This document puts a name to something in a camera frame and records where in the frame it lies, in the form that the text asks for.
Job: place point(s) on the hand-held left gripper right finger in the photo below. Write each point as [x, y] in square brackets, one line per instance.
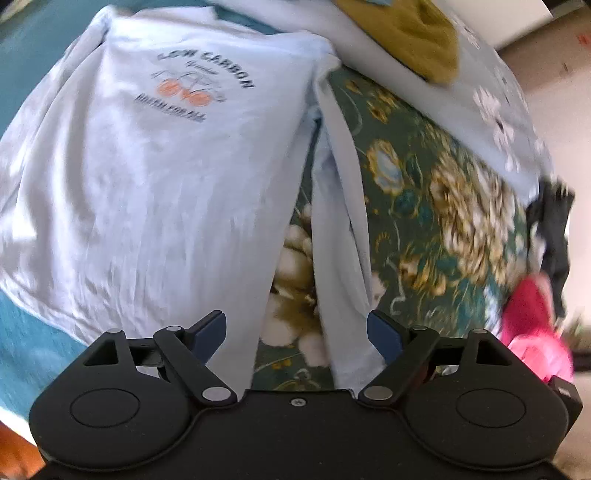
[381, 335]

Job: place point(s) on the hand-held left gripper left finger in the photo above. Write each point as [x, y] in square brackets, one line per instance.
[210, 333]

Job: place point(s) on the white printed t-shirt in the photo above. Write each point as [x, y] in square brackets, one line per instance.
[161, 184]

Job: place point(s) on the pink cloth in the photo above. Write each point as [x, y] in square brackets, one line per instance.
[531, 323]

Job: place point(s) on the teal green floral bedsheet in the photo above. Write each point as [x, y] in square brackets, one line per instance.
[415, 184]

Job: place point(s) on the dark grey cloth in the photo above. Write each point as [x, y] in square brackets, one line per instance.
[554, 230]

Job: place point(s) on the orange headboard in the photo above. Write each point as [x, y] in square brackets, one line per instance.
[14, 454]

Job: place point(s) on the pale blue flowered cloth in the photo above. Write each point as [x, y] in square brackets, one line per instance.
[461, 115]

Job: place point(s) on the mustard yellow cloth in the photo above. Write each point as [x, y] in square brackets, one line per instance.
[406, 32]

